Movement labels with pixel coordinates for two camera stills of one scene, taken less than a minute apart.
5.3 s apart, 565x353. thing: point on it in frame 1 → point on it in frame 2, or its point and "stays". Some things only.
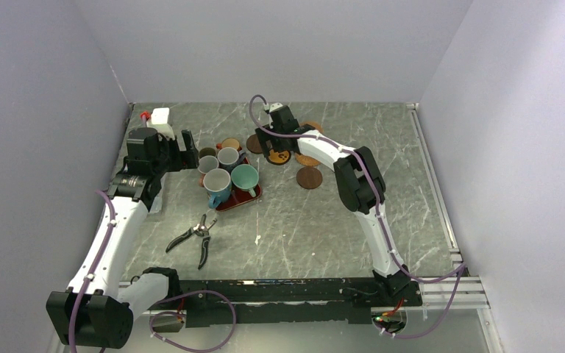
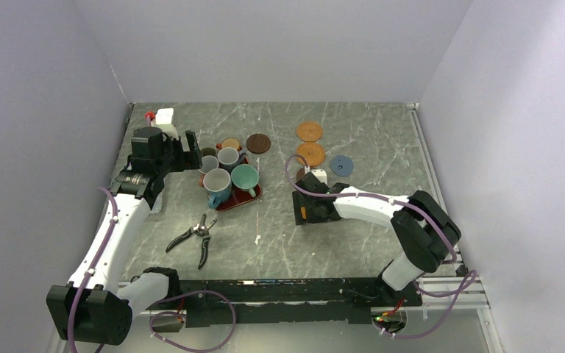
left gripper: [192, 154] stays
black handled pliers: [201, 230] stays
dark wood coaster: [253, 145] stays
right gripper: [264, 137] → [299, 201]
